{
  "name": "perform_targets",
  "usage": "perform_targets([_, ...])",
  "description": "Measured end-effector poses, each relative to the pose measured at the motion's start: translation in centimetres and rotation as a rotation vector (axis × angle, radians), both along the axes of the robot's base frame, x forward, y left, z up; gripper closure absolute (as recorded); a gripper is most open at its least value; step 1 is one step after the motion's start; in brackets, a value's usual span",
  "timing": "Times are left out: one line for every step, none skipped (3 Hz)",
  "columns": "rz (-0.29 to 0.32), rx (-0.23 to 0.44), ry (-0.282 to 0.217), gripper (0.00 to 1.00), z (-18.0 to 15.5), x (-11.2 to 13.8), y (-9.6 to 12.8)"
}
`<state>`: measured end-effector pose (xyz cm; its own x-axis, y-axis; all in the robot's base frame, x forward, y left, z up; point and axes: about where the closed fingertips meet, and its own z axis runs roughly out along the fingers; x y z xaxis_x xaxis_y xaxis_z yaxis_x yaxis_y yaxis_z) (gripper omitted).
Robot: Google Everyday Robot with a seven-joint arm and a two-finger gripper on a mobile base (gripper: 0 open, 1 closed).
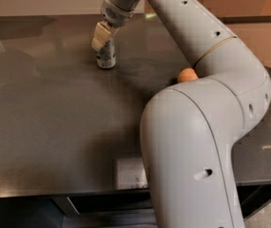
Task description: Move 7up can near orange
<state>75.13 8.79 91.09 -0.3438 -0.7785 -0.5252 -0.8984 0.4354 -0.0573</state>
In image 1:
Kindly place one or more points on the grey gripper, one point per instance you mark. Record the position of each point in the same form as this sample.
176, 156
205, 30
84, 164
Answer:
116, 15

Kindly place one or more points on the white green 7up can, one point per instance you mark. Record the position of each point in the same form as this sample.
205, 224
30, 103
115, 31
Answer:
106, 57

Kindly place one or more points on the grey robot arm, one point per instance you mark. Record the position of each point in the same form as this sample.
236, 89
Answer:
188, 129

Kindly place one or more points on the orange fruit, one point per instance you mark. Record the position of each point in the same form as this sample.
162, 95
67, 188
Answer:
186, 75

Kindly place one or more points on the stainless steel microwave oven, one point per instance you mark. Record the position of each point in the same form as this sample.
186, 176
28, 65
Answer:
104, 202

